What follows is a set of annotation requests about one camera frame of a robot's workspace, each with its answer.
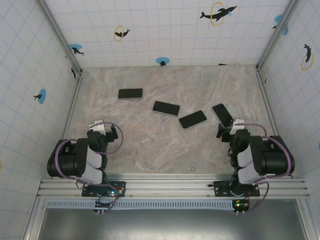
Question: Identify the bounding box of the black smartphone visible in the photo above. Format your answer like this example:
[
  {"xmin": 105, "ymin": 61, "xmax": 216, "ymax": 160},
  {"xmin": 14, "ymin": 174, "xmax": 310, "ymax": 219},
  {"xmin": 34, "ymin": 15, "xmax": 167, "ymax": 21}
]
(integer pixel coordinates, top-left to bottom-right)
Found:
[
  {"xmin": 152, "ymin": 100, "xmax": 181, "ymax": 118},
  {"xmin": 178, "ymin": 110, "xmax": 208, "ymax": 130},
  {"xmin": 211, "ymin": 103, "xmax": 235, "ymax": 127},
  {"xmin": 117, "ymin": 88, "xmax": 144, "ymax": 101}
]

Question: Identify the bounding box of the black smartphone in teal case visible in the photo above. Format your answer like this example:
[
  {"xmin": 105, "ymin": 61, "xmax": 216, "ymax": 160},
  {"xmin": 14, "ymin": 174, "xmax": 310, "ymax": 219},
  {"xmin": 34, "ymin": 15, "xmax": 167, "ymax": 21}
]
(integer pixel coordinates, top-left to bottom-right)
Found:
[
  {"xmin": 211, "ymin": 103, "xmax": 235, "ymax": 127},
  {"xmin": 178, "ymin": 110, "xmax": 208, "ymax": 130},
  {"xmin": 152, "ymin": 100, "xmax": 181, "ymax": 118}
]

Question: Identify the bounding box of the small black controller board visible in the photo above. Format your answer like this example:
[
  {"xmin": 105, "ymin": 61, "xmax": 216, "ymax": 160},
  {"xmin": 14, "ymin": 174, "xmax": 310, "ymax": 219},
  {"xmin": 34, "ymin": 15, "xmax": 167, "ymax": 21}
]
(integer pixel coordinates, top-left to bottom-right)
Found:
[
  {"xmin": 232, "ymin": 199, "xmax": 251, "ymax": 213},
  {"xmin": 93, "ymin": 198, "xmax": 113, "ymax": 213}
]

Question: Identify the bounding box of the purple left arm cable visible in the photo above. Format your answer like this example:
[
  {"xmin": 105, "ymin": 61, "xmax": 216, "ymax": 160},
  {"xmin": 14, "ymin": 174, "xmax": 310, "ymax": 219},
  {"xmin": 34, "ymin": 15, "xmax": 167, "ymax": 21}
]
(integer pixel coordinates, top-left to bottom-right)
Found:
[{"xmin": 53, "ymin": 121, "xmax": 124, "ymax": 213}]

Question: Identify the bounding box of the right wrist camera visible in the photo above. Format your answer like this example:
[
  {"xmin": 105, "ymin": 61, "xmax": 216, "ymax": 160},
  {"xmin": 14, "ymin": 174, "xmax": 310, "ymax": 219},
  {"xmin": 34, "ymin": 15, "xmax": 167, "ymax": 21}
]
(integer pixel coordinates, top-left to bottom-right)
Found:
[{"xmin": 229, "ymin": 118, "xmax": 245, "ymax": 136}]

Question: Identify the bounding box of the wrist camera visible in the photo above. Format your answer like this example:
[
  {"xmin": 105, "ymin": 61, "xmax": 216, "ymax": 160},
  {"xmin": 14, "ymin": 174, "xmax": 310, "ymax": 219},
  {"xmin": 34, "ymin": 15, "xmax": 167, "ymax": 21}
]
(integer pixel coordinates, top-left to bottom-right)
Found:
[
  {"xmin": 89, "ymin": 119, "xmax": 106, "ymax": 135},
  {"xmin": 229, "ymin": 118, "xmax": 245, "ymax": 136}
]

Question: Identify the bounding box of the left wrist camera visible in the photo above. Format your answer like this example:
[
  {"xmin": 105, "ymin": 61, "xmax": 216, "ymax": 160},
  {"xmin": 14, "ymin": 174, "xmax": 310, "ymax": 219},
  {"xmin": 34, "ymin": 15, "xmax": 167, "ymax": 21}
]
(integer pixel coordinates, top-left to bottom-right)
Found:
[{"xmin": 89, "ymin": 119, "xmax": 106, "ymax": 135}]

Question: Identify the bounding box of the aluminium side rail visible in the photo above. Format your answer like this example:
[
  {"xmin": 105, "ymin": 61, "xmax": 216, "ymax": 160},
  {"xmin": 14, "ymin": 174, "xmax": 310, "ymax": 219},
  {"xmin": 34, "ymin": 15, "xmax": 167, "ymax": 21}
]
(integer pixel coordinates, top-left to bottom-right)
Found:
[
  {"xmin": 256, "ymin": 68, "xmax": 280, "ymax": 137},
  {"xmin": 49, "ymin": 73, "xmax": 85, "ymax": 180}
]

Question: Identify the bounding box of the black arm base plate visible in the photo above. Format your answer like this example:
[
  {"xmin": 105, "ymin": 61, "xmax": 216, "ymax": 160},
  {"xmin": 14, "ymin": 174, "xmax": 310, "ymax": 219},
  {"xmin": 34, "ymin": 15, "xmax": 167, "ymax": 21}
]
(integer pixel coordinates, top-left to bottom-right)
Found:
[
  {"xmin": 81, "ymin": 180, "xmax": 127, "ymax": 198},
  {"xmin": 213, "ymin": 180, "xmax": 261, "ymax": 198}
]

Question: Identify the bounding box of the aluminium mounting rail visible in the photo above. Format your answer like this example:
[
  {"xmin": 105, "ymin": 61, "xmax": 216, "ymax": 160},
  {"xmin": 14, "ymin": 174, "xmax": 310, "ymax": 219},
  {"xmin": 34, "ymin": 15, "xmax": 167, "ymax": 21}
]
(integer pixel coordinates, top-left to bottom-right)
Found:
[{"xmin": 36, "ymin": 177, "xmax": 311, "ymax": 200}]

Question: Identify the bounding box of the white slotted cable duct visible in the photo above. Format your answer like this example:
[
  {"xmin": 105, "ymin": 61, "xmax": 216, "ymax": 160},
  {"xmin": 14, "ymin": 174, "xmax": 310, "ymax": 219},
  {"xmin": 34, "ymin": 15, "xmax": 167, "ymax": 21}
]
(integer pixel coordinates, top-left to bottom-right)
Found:
[{"xmin": 46, "ymin": 199, "xmax": 237, "ymax": 210}]

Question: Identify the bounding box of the aluminium frame leg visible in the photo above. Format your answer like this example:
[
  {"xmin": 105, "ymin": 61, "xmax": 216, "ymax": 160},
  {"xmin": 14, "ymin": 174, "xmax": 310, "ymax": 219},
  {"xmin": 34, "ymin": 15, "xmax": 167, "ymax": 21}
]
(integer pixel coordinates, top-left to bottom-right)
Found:
[
  {"xmin": 296, "ymin": 198, "xmax": 313, "ymax": 240},
  {"xmin": 23, "ymin": 198, "xmax": 47, "ymax": 240}
]

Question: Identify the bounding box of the aluminium corner post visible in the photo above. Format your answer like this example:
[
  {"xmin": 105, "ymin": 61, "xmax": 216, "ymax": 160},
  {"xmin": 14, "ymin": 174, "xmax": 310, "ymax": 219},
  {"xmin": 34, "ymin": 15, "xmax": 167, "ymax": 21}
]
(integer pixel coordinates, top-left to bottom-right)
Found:
[
  {"xmin": 36, "ymin": 0, "xmax": 84, "ymax": 76},
  {"xmin": 256, "ymin": 0, "xmax": 301, "ymax": 71}
]

